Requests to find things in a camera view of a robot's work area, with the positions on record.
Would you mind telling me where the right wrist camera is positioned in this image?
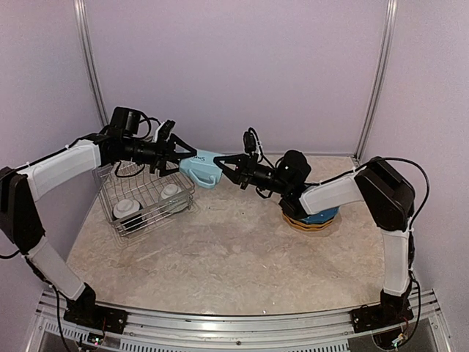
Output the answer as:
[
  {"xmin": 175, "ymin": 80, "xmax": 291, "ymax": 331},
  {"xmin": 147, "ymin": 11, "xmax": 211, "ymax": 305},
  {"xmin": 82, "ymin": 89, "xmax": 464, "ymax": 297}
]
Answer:
[{"xmin": 243, "ymin": 127, "xmax": 263, "ymax": 157}]

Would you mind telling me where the yellow dotted plate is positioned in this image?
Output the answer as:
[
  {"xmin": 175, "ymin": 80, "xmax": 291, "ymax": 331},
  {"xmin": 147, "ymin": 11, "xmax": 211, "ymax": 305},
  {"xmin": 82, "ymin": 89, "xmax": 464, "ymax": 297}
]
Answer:
[
  {"xmin": 281, "ymin": 213, "xmax": 334, "ymax": 224},
  {"xmin": 284, "ymin": 219, "xmax": 333, "ymax": 232}
]

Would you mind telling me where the right aluminium frame post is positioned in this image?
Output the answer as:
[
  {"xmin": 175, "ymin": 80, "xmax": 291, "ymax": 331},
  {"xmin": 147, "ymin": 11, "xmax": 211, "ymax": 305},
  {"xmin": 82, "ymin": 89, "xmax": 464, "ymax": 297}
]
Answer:
[{"xmin": 354, "ymin": 0, "xmax": 399, "ymax": 163}]

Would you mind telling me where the blue dotted plate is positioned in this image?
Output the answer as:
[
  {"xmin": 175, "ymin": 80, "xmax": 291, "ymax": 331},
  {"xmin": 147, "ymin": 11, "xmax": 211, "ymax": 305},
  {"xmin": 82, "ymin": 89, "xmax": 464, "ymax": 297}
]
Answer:
[{"xmin": 298, "ymin": 207, "xmax": 339, "ymax": 225}]

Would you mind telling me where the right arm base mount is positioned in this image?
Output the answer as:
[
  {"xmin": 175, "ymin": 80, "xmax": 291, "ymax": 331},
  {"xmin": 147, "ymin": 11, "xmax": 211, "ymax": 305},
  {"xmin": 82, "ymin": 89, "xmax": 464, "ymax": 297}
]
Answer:
[{"xmin": 350, "ymin": 290, "xmax": 414, "ymax": 333}]

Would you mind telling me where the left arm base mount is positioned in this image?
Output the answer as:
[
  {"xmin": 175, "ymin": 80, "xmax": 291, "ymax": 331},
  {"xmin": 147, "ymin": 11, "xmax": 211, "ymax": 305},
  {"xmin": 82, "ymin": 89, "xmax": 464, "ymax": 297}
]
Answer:
[{"xmin": 64, "ymin": 283, "xmax": 128, "ymax": 334}]

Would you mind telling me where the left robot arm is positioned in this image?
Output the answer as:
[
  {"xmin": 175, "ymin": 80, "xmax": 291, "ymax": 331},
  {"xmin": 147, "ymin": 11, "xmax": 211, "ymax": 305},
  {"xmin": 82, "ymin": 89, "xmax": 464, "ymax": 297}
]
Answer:
[{"xmin": 1, "ymin": 133, "xmax": 197, "ymax": 326}]

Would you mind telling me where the aluminium frame post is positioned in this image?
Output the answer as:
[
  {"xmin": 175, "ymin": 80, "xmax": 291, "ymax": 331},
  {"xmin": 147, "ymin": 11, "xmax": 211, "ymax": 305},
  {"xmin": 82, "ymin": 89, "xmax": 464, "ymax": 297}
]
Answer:
[
  {"xmin": 73, "ymin": 0, "xmax": 108, "ymax": 127},
  {"xmin": 354, "ymin": 0, "xmax": 399, "ymax": 163}
]

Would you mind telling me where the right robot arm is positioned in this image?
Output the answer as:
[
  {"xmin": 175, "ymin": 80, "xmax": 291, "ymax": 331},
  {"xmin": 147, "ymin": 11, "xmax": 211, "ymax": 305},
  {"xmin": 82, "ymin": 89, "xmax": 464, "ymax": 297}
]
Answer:
[{"xmin": 214, "ymin": 150, "xmax": 421, "ymax": 326}]

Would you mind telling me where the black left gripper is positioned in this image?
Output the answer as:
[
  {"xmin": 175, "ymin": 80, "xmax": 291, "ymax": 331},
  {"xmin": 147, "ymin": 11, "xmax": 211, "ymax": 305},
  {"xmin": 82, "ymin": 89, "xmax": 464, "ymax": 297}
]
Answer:
[{"xmin": 123, "ymin": 133, "xmax": 196, "ymax": 177}]

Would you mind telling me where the left aluminium frame post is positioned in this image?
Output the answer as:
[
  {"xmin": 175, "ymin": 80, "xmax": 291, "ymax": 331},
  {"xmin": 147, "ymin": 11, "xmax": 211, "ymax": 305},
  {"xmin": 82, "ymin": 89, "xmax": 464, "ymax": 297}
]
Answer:
[{"xmin": 73, "ymin": 0, "xmax": 108, "ymax": 127}]

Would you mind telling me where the light blue mug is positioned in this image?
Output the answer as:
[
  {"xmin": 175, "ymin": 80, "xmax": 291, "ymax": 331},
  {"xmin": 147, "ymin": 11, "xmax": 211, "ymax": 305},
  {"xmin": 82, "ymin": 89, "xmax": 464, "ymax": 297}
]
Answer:
[{"xmin": 179, "ymin": 150, "xmax": 223, "ymax": 189}]

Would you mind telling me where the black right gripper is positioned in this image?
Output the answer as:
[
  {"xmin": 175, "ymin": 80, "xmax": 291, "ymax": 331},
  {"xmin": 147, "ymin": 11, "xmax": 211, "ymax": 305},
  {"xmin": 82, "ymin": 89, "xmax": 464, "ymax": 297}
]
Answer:
[{"xmin": 213, "ymin": 153, "xmax": 291, "ymax": 195}]

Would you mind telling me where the small pale ribbed cup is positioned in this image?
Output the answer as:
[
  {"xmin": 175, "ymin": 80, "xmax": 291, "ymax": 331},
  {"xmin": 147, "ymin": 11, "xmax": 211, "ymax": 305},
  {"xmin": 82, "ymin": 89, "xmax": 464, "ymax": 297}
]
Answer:
[{"xmin": 159, "ymin": 183, "xmax": 188, "ymax": 214}]

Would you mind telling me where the front aluminium rail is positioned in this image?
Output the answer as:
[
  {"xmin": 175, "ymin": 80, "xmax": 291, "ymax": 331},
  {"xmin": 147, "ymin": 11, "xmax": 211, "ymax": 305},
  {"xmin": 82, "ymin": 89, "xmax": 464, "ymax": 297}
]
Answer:
[{"xmin": 25, "ymin": 289, "xmax": 451, "ymax": 352}]

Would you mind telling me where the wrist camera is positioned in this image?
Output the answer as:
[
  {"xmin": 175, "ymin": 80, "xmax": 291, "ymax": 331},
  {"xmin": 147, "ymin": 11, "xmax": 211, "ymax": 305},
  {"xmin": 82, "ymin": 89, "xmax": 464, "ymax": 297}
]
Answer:
[
  {"xmin": 243, "ymin": 127, "xmax": 263, "ymax": 157},
  {"xmin": 109, "ymin": 106, "xmax": 175, "ymax": 144}
]

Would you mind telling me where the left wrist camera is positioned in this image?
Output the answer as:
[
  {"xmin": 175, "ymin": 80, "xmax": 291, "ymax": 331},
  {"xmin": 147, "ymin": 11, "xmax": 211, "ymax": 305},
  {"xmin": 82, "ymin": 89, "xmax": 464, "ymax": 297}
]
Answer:
[{"xmin": 109, "ymin": 106, "xmax": 175, "ymax": 144}]

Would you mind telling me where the dark teal white bowl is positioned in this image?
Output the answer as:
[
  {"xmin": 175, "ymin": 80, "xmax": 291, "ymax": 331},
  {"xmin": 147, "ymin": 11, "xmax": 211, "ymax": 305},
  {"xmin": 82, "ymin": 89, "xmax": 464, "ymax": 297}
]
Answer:
[{"xmin": 112, "ymin": 199, "xmax": 142, "ymax": 229}]

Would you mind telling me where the metal wire dish rack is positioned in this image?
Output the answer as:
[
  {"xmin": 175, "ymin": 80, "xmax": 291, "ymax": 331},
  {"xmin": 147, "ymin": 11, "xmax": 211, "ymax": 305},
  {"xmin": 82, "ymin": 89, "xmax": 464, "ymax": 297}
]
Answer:
[{"xmin": 93, "ymin": 161, "xmax": 194, "ymax": 238}]

